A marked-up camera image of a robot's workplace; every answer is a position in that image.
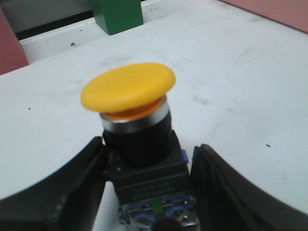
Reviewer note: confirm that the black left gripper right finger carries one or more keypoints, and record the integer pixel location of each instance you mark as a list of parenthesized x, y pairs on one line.
[(227, 201)]

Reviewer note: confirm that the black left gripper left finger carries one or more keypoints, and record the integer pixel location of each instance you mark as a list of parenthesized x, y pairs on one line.
[(67, 200)]

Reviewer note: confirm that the yellow mushroom push button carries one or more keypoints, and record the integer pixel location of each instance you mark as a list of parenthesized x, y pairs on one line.
[(146, 164)]

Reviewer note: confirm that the pink wooden cube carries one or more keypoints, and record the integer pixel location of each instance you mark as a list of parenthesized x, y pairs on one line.
[(12, 55)]

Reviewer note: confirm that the green wooden cube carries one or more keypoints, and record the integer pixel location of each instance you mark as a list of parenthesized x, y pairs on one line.
[(114, 16)]

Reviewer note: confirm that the pink plastic bin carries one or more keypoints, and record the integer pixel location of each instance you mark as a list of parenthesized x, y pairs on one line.
[(293, 13)]

